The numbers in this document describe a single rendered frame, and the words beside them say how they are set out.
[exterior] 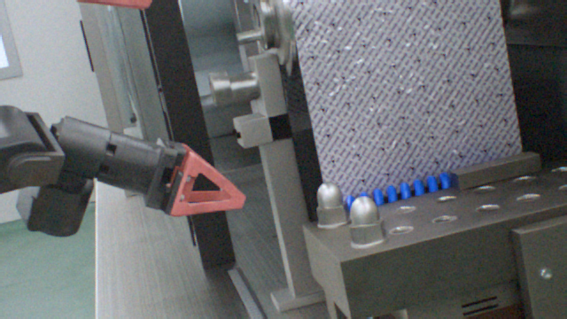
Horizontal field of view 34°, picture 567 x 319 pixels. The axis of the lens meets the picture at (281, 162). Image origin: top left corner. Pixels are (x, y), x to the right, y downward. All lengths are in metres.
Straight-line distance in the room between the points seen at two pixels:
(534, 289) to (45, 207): 0.50
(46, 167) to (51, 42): 5.63
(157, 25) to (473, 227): 0.61
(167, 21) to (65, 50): 5.24
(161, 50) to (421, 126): 0.43
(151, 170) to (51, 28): 5.60
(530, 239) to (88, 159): 0.44
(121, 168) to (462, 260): 0.36
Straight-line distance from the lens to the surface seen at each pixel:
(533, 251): 0.89
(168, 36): 1.33
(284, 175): 1.11
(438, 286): 0.89
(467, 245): 0.89
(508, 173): 1.04
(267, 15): 1.03
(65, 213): 1.02
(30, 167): 0.94
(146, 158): 0.98
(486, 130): 1.09
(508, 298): 0.93
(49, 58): 6.57
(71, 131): 0.98
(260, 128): 1.09
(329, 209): 0.96
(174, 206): 0.97
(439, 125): 1.07
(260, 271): 1.31
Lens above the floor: 1.29
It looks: 11 degrees down
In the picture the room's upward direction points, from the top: 12 degrees counter-clockwise
